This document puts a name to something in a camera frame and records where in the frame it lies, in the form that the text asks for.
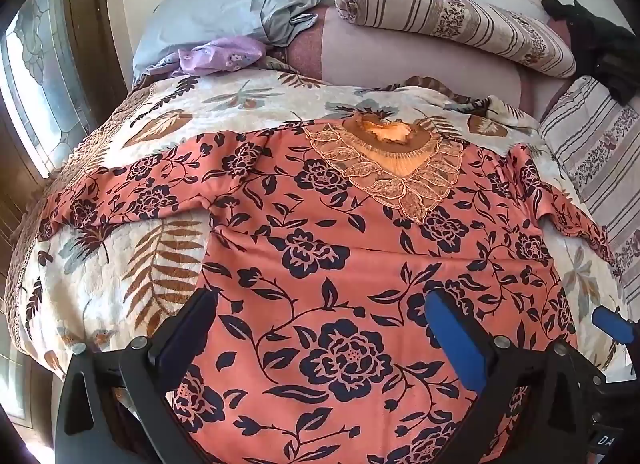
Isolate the stained glass window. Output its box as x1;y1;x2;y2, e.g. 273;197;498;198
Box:
0;0;86;180

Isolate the grey pillow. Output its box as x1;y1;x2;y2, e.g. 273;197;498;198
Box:
131;0;328;88

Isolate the striped floral bolster pillow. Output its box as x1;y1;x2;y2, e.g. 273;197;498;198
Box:
334;0;578;79

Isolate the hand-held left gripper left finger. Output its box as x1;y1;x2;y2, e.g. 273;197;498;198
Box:
54;288;219;464

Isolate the black cloth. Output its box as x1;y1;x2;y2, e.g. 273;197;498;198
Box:
541;0;640;106

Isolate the pink bedsheet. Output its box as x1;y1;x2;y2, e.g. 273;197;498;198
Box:
285;7;571;120

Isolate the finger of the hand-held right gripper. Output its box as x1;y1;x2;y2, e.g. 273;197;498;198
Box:
591;307;640;346

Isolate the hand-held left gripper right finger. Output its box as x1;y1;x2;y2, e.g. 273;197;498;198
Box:
425;289;608;464

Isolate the striped floral flat pillow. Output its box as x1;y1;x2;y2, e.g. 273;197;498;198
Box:
537;75;640;305

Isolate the cream leaf print blanket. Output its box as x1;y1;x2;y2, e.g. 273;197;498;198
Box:
5;69;631;385

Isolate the orange floral print garment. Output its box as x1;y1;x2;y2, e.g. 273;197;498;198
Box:
37;119;618;464

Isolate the purple floral cloth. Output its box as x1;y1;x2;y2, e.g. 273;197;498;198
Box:
145;36;268;79

